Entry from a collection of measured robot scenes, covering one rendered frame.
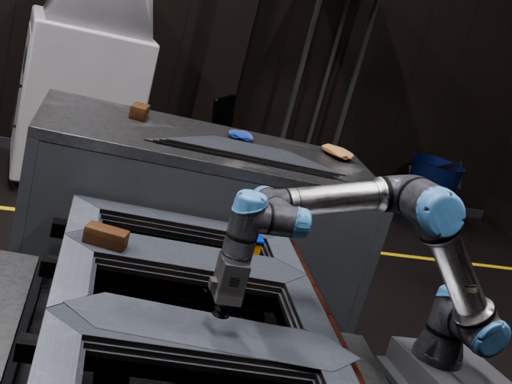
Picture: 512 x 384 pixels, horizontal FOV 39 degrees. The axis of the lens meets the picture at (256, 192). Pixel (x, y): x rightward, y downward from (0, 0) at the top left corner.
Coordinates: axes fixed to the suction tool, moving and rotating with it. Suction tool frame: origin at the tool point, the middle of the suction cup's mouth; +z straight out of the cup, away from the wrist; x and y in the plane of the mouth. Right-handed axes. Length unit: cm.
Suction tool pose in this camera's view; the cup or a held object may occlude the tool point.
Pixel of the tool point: (220, 315)
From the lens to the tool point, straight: 177.4
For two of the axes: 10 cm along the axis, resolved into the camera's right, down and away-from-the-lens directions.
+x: 9.5, 1.7, 2.8
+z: -2.5, 9.2, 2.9
